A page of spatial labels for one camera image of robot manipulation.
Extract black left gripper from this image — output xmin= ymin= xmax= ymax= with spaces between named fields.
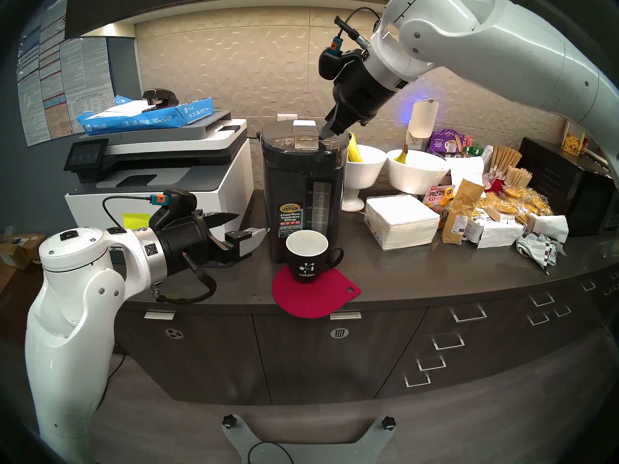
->
xmin=156 ymin=212 xmax=270 ymax=278

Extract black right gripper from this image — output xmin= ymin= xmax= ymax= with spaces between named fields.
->
xmin=320 ymin=57 xmax=404 ymax=140

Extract black electric water dispenser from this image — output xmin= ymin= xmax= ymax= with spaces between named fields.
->
xmin=256 ymin=120 xmax=351 ymax=264

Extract white grey office printer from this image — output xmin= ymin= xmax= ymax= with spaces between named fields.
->
xmin=64 ymin=111 xmax=255 ymax=263

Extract white plug-in night light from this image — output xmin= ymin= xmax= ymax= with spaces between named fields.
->
xmin=406 ymin=98 xmax=440 ymax=152

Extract black mug white inside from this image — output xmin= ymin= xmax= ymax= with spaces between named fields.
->
xmin=285 ymin=230 xmax=345 ymax=284

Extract white wide bowl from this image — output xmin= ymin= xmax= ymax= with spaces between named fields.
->
xmin=387 ymin=149 xmax=451 ymax=195

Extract red teardrop silicone mat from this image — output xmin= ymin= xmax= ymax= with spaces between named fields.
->
xmin=272 ymin=266 xmax=362 ymax=319

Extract white napkin stack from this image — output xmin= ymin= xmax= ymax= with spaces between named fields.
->
xmin=364 ymin=194 xmax=441 ymax=251

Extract pink snack packet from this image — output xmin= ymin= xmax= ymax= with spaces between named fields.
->
xmin=423 ymin=184 xmax=456 ymax=212

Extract blue printer paper ream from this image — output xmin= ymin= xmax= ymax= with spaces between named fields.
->
xmin=77 ymin=95 xmax=215 ymax=136

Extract white paper bag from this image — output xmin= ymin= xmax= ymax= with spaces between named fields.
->
xmin=447 ymin=156 xmax=486 ymax=188

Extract brown paper coffee bag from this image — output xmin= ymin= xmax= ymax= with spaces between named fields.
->
xmin=441 ymin=179 xmax=485 ymax=245

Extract black stapler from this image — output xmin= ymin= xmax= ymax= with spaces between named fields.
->
xmin=142 ymin=88 xmax=179 ymax=112

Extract dark wood base cabinet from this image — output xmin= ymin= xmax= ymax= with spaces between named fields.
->
xmin=114 ymin=265 xmax=619 ymax=406

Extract long wooden stirrer bundle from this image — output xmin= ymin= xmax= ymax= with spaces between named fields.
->
xmin=491 ymin=145 xmax=523 ymax=178

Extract clear yellow cracker packet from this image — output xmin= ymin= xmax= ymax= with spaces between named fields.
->
xmin=476 ymin=197 xmax=520 ymax=222
xmin=503 ymin=187 xmax=552 ymax=216

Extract short wooden stirrer bundle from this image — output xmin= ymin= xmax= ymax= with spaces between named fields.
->
xmin=504 ymin=167 xmax=533 ymax=188

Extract white printed sachet box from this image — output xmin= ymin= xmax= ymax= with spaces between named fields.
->
xmin=465 ymin=217 xmax=525 ymax=249

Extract brown cardboard boxes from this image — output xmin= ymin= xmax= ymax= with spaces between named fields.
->
xmin=0 ymin=229 xmax=46 ymax=294

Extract clear jar yellow snacks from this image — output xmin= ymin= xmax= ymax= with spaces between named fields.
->
xmin=563 ymin=122 xmax=588 ymax=157

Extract black microwave oven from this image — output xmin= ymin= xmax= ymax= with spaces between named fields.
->
xmin=518 ymin=137 xmax=619 ymax=237

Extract checkered dish cloth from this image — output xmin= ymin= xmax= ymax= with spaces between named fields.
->
xmin=515 ymin=232 xmax=566 ymax=275

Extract white pedestal bowl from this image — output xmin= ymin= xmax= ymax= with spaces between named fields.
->
xmin=342 ymin=145 xmax=388 ymax=212

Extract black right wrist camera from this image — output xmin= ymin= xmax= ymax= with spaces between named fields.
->
xmin=318 ymin=46 xmax=363 ymax=82

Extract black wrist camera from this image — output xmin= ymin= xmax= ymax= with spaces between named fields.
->
xmin=318 ymin=46 xmax=363 ymax=82
xmin=149 ymin=188 xmax=198 ymax=229

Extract black left gripper cable loop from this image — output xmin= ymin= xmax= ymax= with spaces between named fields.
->
xmin=155 ymin=253 xmax=217 ymax=305

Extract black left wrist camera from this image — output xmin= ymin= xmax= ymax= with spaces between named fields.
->
xmin=149 ymin=188 xmax=198 ymax=229

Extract left camera cable orange plug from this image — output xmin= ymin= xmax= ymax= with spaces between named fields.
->
xmin=103 ymin=194 xmax=167 ymax=232

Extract camera cable orange plug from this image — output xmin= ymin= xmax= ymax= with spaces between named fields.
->
xmin=330 ymin=6 xmax=383 ymax=53
xmin=103 ymin=194 xmax=167 ymax=232

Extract right camera cable orange plug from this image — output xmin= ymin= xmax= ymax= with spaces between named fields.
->
xmin=330 ymin=6 xmax=383 ymax=53

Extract black floor cable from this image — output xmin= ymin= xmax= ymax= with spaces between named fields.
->
xmin=97 ymin=354 xmax=126 ymax=410

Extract grey text wall poster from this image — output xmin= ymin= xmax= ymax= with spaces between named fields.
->
xmin=59 ymin=37 xmax=115 ymax=135

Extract black cable on base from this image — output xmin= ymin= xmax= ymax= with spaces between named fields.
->
xmin=248 ymin=441 xmax=295 ymax=464

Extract colourful text wall poster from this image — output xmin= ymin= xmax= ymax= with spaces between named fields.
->
xmin=17 ymin=47 xmax=68 ymax=147

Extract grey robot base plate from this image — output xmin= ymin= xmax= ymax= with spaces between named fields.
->
xmin=222 ymin=415 xmax=397 ymax=464

